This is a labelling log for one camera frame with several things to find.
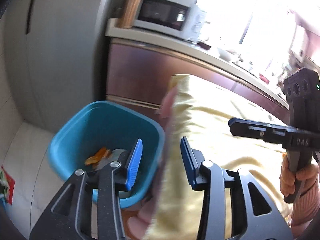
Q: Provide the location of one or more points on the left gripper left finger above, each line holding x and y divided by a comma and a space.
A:
129, 164

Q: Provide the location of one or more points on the blue plastic trash bin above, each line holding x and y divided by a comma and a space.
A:
107, 124

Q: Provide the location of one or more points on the yellow checkered tablecloth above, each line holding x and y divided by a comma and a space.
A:
200, 110

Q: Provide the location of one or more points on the kitchen counter cabinet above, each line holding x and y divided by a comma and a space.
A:
141, 64

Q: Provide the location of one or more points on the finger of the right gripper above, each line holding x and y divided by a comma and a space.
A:
247, 128

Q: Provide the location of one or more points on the pink sleeve forearm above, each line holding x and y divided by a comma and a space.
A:
305, 210

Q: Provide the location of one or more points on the person's right hand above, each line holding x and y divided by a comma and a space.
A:
309, 174

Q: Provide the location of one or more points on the copper thermos tumbler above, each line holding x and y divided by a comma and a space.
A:
129, 14

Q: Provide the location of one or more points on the grey refrigerator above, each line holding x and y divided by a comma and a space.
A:
53, 54

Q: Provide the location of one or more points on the white microwave oven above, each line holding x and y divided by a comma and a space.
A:
176, 18

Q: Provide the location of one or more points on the orange peels in bin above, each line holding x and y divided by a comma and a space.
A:
94, 160

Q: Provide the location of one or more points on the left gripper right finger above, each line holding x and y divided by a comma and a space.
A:
198, 170

